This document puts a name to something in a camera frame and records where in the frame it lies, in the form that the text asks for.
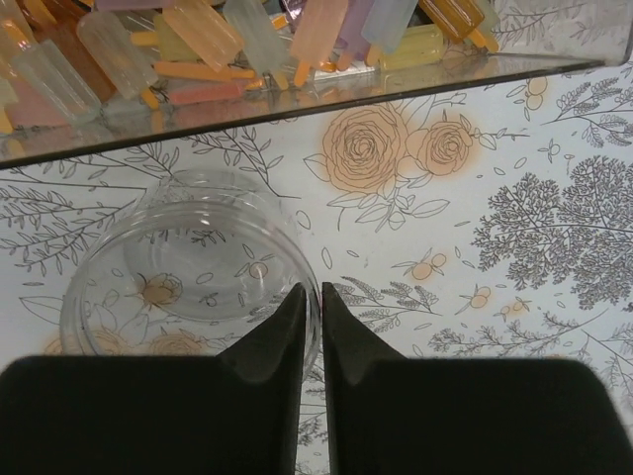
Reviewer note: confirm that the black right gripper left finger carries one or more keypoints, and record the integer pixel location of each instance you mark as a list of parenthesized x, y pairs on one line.
[(233, 413)]

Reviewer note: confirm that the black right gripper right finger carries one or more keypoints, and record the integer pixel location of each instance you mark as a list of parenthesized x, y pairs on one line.
[(389, 414)]

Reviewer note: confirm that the clear plastic jar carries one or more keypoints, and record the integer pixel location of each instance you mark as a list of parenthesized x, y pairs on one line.
[(203, 258)]

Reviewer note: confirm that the clear acrylic candy organizer box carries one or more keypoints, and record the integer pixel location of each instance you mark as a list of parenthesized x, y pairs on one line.
[(99, 80)]

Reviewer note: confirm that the floral patterned table cloth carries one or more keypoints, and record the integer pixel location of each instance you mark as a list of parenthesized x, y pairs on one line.
[(494, 222)]

